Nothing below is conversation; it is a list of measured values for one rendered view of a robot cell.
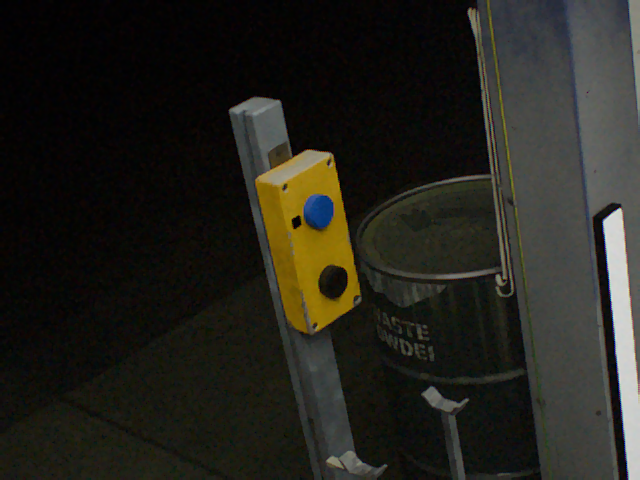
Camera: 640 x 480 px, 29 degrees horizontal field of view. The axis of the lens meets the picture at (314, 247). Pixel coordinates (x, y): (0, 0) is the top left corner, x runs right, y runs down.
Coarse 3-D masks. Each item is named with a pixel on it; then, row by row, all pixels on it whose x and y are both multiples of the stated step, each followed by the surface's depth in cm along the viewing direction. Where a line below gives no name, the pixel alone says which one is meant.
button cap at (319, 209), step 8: (312, 200) 184; (320, 200) 184; (328, 200) 185; (304, 208) 184; (312, 208) 183; (320, 208) 184; (328, 208) 185; (304, 216) 184; (312, 216) 184; (320, 216) 184; (328, 216) 186; (312, 224) 184; (320, 224) 185
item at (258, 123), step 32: (256, 96) 188; (256, 128) 183; (256, 160) 186; (256, 192) 190; (256, 224) 193; (288, 352) 203; (320, 352) 201; (320, 384) 203; (320, 416) 205; (320, 448) 209; (352, 448) 211
